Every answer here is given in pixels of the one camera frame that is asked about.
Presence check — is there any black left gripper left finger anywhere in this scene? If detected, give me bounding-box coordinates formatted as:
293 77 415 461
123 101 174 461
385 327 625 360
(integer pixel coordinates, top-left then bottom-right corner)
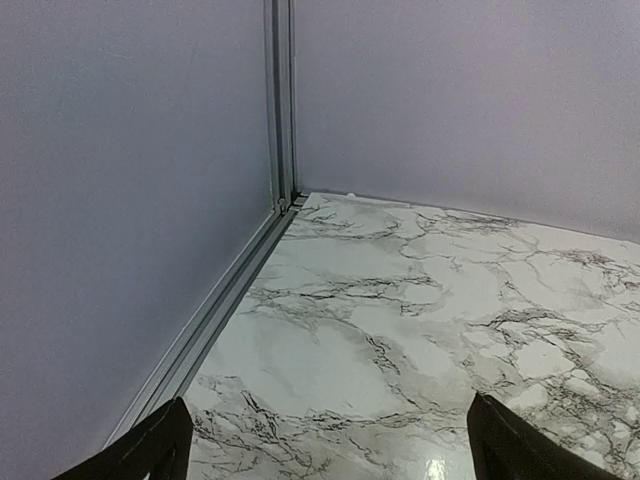
56 397 193 480

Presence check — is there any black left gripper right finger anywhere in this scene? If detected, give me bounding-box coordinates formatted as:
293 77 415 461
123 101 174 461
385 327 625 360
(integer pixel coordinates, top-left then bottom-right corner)
466 393 611 480

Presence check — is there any aluminium frame rail left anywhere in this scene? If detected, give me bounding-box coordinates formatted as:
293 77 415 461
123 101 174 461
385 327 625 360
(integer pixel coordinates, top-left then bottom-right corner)
106 193 307 445

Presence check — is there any aluminium frame post left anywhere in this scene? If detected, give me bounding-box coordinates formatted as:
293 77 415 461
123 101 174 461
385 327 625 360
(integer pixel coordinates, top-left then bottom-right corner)
263 0 300 214

